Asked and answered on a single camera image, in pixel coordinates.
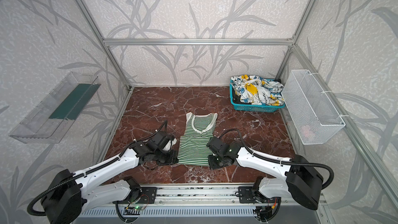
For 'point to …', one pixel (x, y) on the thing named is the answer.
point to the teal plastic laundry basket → (253, 108)
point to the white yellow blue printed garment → (257, 90)
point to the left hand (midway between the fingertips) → (181, 157)
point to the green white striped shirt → (194, 150)
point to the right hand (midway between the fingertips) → (210, 160)
